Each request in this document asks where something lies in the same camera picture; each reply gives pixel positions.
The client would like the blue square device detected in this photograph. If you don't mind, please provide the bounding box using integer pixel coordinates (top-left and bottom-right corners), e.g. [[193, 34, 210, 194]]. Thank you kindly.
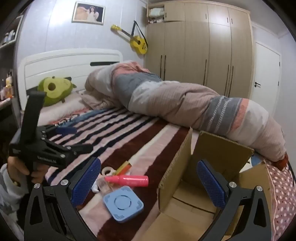
[[102, 185, 144, 223]]

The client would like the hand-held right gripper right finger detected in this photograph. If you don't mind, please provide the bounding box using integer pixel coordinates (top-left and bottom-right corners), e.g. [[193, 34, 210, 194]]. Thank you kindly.
[[196, 159, 272, 241]]

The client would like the red cloth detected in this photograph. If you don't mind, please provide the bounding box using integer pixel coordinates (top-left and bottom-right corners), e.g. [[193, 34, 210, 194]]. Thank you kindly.
[[275, 152, 289, 172]]

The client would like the cartoon print bedsheet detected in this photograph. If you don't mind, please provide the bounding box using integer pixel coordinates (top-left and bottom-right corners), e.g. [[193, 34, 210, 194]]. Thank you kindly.
[[54, 109, 102, 128]]

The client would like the small clear bottle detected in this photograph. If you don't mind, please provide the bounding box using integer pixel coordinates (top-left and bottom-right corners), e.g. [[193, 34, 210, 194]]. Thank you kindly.
[[98, 177, 116, 195]]

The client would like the pale pink pillow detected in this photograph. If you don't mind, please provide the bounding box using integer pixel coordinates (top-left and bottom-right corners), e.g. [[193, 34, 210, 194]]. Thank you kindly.
[[39, 91, 91, 126]]

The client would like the yellow guitar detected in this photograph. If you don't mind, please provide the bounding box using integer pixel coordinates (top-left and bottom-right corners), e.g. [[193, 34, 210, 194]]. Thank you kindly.
[[110, 20, 148, 55]]

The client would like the yellow red packet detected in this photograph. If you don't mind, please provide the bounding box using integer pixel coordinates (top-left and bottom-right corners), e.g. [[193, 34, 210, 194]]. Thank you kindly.
[[114, 161, 132, 176]]

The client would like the green avocado plush toy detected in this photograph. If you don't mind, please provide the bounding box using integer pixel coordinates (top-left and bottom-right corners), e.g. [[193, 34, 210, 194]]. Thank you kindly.
[[37, 76, 77, 107]]

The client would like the pink tube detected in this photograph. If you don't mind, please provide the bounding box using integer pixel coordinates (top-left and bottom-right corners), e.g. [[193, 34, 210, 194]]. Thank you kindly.
[[105, 175, 149, 187]]

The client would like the white door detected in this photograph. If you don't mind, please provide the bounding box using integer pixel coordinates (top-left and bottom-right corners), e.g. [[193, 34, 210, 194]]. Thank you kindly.
[[251, 42, 282, 103]]

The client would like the folded clothes pile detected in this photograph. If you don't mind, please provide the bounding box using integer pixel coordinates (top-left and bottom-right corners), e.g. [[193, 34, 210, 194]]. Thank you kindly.
[[148, 7, 165, 24]]

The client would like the group of bottles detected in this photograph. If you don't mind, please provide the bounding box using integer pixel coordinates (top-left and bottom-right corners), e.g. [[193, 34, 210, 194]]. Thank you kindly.
[[0, 30, 17, 100]]

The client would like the white tape roll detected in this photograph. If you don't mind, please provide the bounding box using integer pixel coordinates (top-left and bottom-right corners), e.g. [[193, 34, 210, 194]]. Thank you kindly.
[[102, 166, 117, 176]]

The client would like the brown cardboard box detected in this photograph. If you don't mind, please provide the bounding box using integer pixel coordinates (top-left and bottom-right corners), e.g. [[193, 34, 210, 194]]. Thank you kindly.
[[136, 127, 274, 241]]

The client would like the pink polka dot sheet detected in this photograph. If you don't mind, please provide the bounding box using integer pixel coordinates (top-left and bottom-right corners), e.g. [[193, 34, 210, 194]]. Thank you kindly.
[[265, 160, 293, 235]]

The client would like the white bed headboard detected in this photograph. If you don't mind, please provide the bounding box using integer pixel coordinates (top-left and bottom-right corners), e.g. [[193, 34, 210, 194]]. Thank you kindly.
[[18, 48, 123, 112]]

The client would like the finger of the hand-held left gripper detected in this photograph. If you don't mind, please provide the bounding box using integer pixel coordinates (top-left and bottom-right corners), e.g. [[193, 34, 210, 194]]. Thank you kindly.
[[47, 139, 94, 155], [44, 126, 77, 135]]

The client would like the person's left forearm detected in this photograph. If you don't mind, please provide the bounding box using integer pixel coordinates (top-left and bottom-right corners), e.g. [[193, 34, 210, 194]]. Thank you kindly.
[[0, 163, 31, 225]]

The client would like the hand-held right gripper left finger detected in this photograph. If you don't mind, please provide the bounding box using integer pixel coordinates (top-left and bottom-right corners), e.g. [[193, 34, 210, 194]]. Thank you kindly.
[[24, 157, 102, 241]]

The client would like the striped fleece blanket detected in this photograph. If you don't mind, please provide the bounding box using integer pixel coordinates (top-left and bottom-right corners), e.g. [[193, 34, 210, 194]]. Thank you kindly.
[[44, 108, 193, 241]]

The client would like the wooden wardrobe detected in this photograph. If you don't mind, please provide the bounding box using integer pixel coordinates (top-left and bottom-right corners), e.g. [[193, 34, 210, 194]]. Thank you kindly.
[[144, 0, 253, 100]]

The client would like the framed wall photo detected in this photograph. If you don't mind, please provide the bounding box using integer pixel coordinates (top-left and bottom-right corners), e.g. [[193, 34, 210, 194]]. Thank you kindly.
[[72, 2, 106, 25]]

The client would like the person's left hand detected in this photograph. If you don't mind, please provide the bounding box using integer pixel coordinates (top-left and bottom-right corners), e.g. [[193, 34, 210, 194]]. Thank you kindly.
[[7, 156, 50, 185]]

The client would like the wall shelf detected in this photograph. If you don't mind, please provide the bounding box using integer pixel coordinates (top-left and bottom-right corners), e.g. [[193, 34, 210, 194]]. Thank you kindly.
[[0, 14, 24, 121]]

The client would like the rolled striped duvet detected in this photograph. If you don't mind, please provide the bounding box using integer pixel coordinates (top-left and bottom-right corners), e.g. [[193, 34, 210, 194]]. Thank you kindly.
[[84, 61, 286, 162]]

